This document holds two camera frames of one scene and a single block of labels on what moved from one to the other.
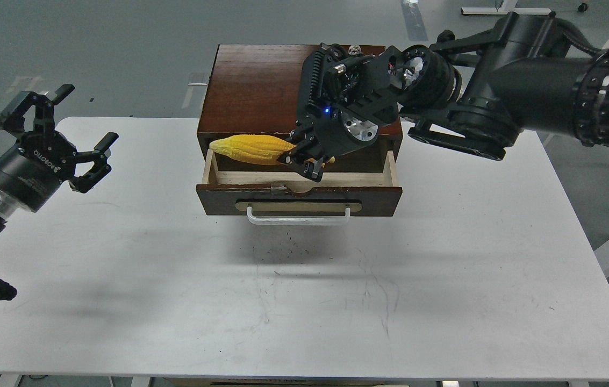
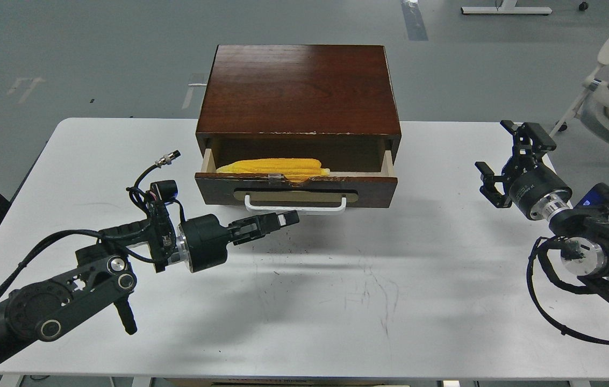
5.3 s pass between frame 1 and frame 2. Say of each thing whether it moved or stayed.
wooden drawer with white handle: moved
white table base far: stayed
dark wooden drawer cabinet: stayed
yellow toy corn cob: moved
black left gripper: moved
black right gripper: moved
